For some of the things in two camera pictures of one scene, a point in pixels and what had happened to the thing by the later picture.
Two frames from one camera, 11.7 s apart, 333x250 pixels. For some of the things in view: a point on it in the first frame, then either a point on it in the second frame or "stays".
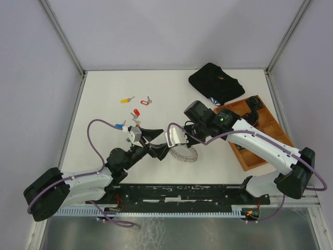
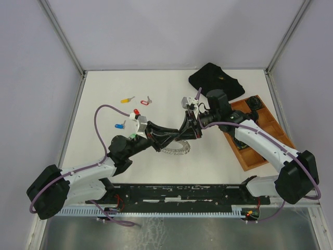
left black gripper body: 137,153 -> 152,137
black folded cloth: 212,82 stays
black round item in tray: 254,102 stays
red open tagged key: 146,102 stays
